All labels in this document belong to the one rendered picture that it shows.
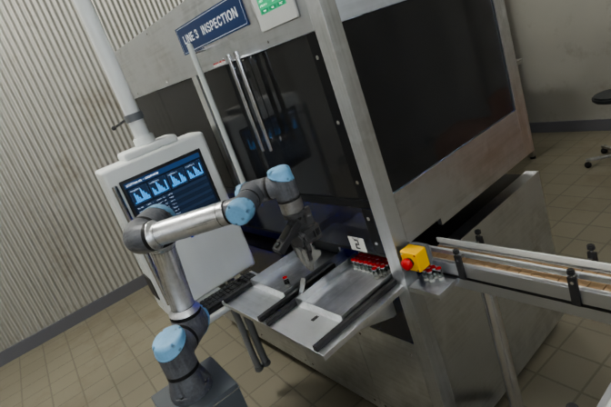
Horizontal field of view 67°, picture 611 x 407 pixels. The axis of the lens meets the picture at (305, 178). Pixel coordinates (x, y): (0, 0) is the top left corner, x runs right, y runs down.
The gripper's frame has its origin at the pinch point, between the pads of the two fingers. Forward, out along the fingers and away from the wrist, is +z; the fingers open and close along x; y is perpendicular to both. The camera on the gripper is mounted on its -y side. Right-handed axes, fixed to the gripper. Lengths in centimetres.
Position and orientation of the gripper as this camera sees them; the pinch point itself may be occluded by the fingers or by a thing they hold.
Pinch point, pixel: (308, 268)
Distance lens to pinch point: 154.0
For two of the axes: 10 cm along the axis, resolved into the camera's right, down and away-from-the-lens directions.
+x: -6.0, -0.2, 8.0
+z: 3.2, 9.1, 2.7
